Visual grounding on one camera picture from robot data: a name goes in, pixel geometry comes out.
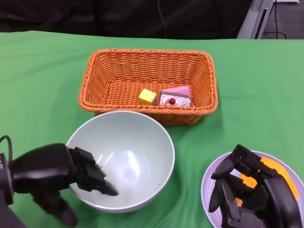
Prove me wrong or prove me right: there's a black floor cable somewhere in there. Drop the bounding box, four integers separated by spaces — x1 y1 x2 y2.
265 4 288 40

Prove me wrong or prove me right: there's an orange wicker basket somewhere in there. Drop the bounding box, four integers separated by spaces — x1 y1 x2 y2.
78 48 219 126

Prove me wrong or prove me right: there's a pink striped cake slice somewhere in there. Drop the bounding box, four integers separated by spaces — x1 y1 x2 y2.
163 85 196 108

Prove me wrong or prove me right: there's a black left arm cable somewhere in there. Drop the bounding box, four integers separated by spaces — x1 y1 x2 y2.
0 135 13 164

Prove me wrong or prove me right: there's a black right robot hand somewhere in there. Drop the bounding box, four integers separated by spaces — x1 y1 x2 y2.
208 144 302 228

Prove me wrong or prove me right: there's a yellow cake with green ball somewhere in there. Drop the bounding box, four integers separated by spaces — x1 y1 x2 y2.
138 88 158 106

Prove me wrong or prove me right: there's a grey bowl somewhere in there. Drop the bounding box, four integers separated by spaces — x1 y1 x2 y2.
66 111 176 214

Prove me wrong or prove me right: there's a white round plate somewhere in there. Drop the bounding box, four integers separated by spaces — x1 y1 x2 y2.
200 150 304 228

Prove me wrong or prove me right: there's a black backdrop cloth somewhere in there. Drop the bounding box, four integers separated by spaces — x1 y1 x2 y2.
0 0 252 40

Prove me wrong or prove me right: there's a chocolate layer cake slice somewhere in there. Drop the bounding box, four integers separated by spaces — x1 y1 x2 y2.
158 91 192 107

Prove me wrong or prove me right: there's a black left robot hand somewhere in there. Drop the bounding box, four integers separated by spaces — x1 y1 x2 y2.
10 142 119 228

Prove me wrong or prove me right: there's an aluminium frame stand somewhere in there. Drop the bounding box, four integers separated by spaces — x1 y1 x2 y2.
237 0 277 40

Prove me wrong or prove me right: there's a striped cone-shaped bread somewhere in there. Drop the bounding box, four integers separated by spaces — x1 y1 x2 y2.
235 158 299 207

